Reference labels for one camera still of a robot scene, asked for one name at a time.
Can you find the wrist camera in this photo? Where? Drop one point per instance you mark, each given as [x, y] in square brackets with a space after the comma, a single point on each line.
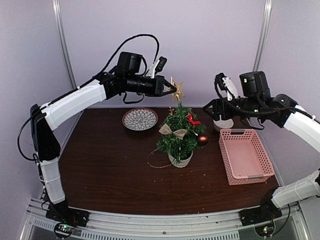
[156, 67]
[226, 84]

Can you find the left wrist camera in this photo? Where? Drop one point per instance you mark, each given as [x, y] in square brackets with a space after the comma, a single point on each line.
[156, 67]

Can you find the right aluminium frame post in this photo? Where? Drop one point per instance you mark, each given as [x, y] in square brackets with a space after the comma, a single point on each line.
[261, 37]

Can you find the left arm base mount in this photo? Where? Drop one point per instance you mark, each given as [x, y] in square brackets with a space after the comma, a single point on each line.
[74, 217]

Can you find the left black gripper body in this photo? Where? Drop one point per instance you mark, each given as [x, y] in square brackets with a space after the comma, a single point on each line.
[134, 85]

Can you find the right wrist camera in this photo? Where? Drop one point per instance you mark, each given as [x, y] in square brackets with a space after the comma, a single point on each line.
[226, 84]

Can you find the aluminium frame post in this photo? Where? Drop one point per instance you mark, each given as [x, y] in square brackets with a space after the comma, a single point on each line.
[63, 43]
[261, 37]

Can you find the gold star ornament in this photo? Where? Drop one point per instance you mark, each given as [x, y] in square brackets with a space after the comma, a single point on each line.
[178, 94]

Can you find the small green christmas tree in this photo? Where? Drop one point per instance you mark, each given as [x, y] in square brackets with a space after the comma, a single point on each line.
[180, 152]

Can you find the red burlap bow ornament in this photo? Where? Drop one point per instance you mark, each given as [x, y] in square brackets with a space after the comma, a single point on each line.
[166, 130]

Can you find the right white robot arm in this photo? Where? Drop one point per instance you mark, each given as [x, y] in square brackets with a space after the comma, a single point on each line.
[290, 136]

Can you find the small silver bell ornament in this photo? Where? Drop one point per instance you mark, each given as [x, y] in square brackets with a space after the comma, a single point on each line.
[171, 111]

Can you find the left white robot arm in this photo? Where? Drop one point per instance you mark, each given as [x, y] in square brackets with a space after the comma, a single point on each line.
[47, 118]

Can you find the pink plastic basket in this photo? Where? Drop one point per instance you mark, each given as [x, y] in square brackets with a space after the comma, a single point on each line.
[244, 156]

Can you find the red bauble ornament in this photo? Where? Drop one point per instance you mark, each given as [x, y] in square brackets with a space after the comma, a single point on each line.
[202, 139]

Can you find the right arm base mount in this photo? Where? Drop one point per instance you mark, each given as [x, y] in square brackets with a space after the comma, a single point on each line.
[253, 216]

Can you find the red ribbon bow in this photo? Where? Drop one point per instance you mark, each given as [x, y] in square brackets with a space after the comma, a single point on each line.
[191, 120]

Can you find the left aluminium frame post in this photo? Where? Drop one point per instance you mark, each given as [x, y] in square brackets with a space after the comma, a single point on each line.
[63, 43]

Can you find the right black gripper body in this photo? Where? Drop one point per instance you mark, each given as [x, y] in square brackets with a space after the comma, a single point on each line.
[251, 107]

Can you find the patterned ceramic plate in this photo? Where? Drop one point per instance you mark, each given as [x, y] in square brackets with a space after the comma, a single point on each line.
[140, 119]

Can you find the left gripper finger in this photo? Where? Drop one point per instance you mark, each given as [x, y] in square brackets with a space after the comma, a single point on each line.
[168, 91]
[165, 84]

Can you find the white ceramic bowl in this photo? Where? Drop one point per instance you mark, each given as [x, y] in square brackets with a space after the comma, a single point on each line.
[223, 124]

